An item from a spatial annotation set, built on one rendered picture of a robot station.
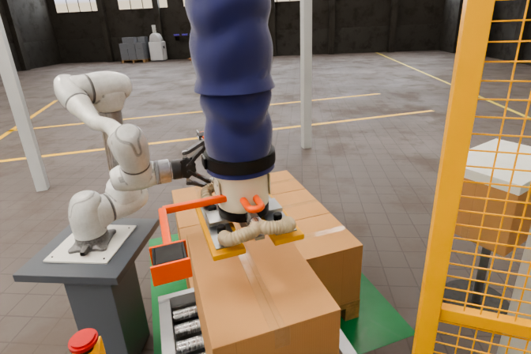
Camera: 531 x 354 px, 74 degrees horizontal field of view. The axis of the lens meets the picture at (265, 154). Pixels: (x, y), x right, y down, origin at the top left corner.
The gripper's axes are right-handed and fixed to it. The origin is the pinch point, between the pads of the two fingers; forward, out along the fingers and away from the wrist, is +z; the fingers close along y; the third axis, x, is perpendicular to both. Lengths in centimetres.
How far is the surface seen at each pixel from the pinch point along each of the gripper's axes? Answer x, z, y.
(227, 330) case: 51, -13, 32
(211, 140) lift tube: 31.3, -9.2, -19.7
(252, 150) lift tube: 36.8, 1.3, -16.6
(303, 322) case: 55, 9, 33
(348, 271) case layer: -17, 71, 88
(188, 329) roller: 6, -23, 73
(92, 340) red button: 49, -48, 23
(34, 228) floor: -224, -146, 127
